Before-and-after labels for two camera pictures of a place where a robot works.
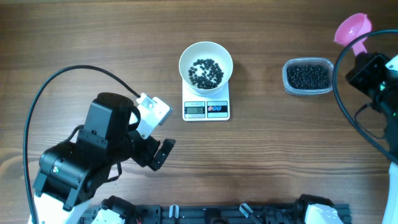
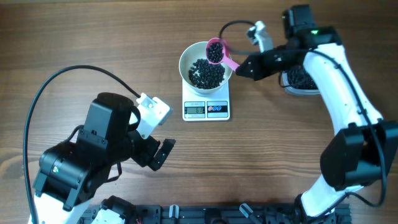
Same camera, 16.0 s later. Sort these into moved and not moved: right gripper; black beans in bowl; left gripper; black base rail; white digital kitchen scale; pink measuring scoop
Moved: pink measuring scoop; right gripper
Not moved: black beans in bowl; white digital kitchen scale; left gripper; black base rail
